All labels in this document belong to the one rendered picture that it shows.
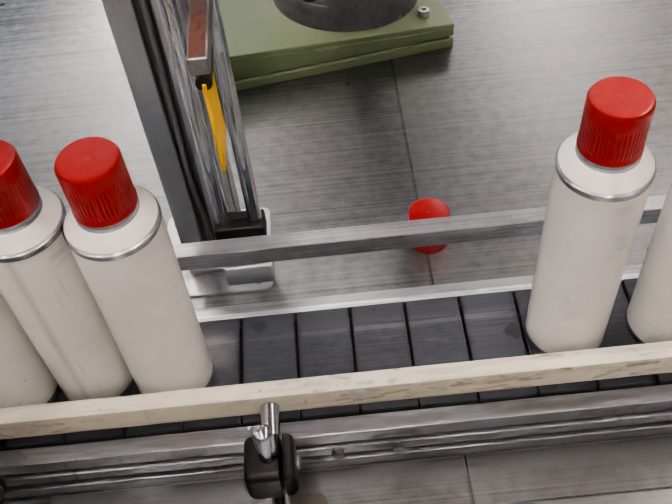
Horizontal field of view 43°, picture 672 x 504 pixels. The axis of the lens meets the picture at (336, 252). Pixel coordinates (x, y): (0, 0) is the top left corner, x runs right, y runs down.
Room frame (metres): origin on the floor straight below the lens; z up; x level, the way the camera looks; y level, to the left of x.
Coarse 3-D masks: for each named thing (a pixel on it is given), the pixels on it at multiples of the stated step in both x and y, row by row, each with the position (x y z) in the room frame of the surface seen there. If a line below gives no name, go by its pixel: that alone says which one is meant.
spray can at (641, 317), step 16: (656, 224) 0.32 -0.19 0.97; (656, 240) 0.31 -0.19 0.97; (656, 256) 0.30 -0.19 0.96; (640, 272) 0.32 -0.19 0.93; (656, 272) 0.30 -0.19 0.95; (640, 288) 0.31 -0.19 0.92; (656, 288) 0.29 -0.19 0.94; (640, 304) 0.30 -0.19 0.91; (656, 304) 0.29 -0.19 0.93; (640, 320) 0.30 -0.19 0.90; (656, 320) 0.29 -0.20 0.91; (640, 336) 0.29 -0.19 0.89; (656, 336) 0.29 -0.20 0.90
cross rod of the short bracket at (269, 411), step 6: (270, 402) 0.26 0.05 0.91; (264, 408) 0.26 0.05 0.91; (270, 408) 0.26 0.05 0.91; (276, 408) 0.26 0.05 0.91; (264, 414) 0.25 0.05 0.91; (270, 414) 0.25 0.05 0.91; (276, 414) 0.25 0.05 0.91; (264, 420) 0.25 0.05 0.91; (270, 420) 0.25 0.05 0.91; (276, 420) 0.25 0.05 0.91; (270, 426) 0.25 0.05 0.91; (276, 426) 0.25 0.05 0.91; (276, 432) 0.24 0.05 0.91
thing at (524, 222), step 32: (384, 224) 0.35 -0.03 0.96; (416, 224) 0.35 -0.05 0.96; (448, 224) 0.34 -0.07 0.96; (480, 224) 0.34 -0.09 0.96; (512, 224) 0.34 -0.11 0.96; (640, 224) 0.34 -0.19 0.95; (192, 256) 0.34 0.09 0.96; (224, 256) 0.34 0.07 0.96; (256, 256) 0.34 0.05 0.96; (288, 256) 0.34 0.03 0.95; (320, 256) 0.34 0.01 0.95
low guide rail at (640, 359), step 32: (576, 352) 0.27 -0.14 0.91; (608, 352) 0.27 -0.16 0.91; (640, 352) 0.27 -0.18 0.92; (256, 384) 0.27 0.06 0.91; (288, 384) 0.27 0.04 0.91; (320, 384) 0.27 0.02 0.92; (352, 384) 0.27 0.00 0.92; (384, 384) 0.26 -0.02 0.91; (416, 384) 0.26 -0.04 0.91; (448, 384) 0.26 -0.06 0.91; (480, 384) 0.26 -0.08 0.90; (512, 384) 0.26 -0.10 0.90; (544, 384) 0.26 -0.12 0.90; (0, 416) 0.27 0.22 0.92; (32, 416) 0.27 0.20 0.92; (64, 416) 0.26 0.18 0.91; (96, 416) 0.26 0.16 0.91; (128, 416) 0.26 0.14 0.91; (160, 416) 0.26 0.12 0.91; (192, 416) 0.26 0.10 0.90; (224, 416) 0.26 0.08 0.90
